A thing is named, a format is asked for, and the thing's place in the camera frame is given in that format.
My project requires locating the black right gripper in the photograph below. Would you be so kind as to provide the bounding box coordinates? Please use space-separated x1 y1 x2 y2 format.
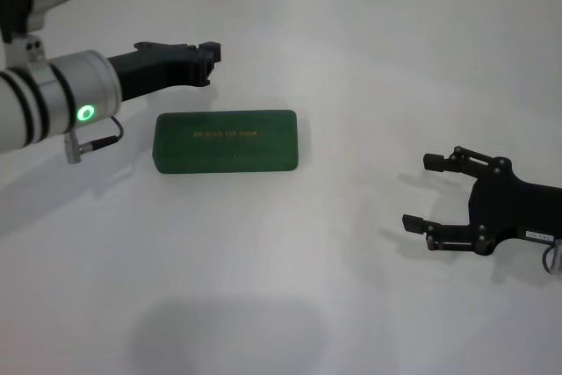
401 145 562 257

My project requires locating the green glasses case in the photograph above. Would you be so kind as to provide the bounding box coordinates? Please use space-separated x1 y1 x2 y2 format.
152 109 300 177

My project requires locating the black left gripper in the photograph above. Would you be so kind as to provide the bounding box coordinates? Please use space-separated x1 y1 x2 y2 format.
107 40 223 102

